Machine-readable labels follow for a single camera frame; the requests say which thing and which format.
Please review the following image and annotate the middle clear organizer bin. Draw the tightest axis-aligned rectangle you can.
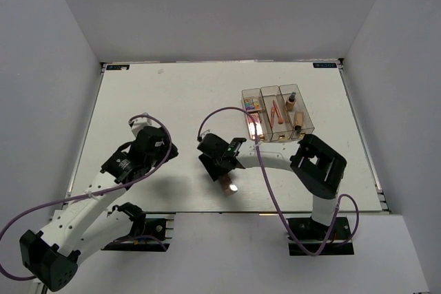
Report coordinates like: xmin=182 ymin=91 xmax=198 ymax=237
xmin=260 ymin=85 xmax=293 ymax=143

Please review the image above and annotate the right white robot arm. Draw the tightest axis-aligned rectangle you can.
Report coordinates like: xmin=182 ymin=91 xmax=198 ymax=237
xmin=197 ymin=133 xmax=347 ymax=238

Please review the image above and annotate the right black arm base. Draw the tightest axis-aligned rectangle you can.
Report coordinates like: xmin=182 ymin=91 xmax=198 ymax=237
xmin=287 ymin=217 xmax=354 ymax=256

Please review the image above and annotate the foundation bottle with pump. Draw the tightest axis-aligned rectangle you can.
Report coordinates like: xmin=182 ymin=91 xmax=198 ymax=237
xmin=285 ymin=92 xmax=296 ymax=112

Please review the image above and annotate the clear organizer bin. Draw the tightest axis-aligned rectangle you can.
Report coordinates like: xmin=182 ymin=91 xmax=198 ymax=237
xmin=260 ymin=85 xmax=293 ymax=143
xmin=279 ymin=84 xmax=315 ymax=140
xmin=242 ymin=88 xmax=272 ymax=142

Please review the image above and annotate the left clear organizer bin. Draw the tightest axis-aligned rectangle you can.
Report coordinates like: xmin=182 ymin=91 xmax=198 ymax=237
xmin=242 ymin=88 xmax=272 ymax=142

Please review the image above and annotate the colourful square eyeshadow palette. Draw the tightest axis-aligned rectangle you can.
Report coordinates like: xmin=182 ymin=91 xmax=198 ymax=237
xmin=243 ymin=98 xmax=261 ymax=112

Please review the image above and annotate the pink makeup brush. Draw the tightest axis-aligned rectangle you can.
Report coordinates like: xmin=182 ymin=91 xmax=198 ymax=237
xmin=273 ymin=100 xmax=284 ymax=125

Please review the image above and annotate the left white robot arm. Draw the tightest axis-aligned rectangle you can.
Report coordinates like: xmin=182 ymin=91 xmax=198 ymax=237
xmin=19 ymin=125 xmax=178 ymax=292

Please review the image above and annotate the orange makeup brush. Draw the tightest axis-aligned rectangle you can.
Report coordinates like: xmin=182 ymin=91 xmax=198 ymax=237
xmin=270 ymin=106 xmax=276 ymax=128

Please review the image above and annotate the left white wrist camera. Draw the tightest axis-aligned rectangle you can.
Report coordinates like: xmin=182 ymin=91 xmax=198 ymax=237
xmin=128 ymin=112 xmax=152 ymax=136

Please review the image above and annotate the right clear organizer bin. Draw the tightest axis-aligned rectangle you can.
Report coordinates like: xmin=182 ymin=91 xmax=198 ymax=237
xmin=279 ymin=84 xmax=315 ymax=140

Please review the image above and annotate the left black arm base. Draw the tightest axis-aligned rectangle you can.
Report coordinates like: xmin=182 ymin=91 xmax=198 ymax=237
xmin=102 ymin=214 xmax=174 ymax=253

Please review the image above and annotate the silver eyeshadow palette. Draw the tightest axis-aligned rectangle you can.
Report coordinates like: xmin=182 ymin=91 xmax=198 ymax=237
xmin=219 ymin=175 xmax=238 ymax=196

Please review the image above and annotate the pink blush palette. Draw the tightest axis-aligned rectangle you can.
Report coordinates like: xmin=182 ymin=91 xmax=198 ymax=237
xmin=247 ymin=112 xmax=265 ymax=140

